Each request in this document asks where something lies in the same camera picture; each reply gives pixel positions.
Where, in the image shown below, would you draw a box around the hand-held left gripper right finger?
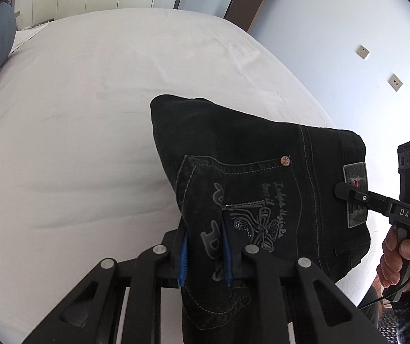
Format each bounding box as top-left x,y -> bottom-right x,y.
221,211 -> 388,344

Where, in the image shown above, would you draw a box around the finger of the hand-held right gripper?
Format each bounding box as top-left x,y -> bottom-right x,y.
334,181 -> 393,220

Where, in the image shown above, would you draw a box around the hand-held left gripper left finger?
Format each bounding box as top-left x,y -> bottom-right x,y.
22,228 -> 191,344

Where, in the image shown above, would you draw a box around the black pants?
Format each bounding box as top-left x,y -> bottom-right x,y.
150,94 -> 372,344

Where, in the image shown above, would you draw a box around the person's right hand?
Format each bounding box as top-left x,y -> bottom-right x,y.
376,227 -> 410,292

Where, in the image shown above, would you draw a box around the bed with white sheet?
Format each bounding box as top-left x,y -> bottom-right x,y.
0,7 -> 385,344

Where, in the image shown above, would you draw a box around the dark brown door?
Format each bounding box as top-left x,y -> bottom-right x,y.
223,0 -> 279,34

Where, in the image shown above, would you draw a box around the black cable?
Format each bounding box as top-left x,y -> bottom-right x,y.
358,215 -> 410,309

